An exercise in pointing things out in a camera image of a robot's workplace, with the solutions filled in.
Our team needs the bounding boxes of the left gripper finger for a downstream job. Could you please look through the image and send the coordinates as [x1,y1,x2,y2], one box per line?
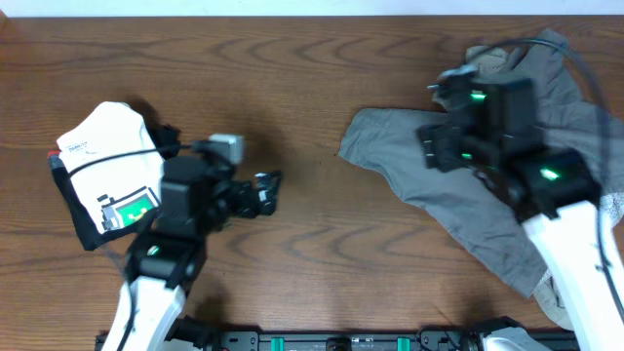
[254,171,282,195]
[258,187,278,215]

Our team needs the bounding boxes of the folded black garment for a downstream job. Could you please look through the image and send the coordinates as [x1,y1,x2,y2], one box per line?
[48,125,180,251]

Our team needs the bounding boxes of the grey shorts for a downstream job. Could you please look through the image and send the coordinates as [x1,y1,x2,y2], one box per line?
[339,47,598,297]

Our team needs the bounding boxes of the beige khaki garment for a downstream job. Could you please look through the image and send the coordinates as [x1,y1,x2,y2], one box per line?
[462,38,623,330]

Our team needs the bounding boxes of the folded white printed t-shirt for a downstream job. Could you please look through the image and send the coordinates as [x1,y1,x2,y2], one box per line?
[57,101,164,234]

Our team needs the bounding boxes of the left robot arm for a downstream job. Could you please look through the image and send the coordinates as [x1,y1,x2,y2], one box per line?
[97,140,283,350]

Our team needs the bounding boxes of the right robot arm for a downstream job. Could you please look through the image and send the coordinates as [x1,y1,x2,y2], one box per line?
[418,64,623,350]

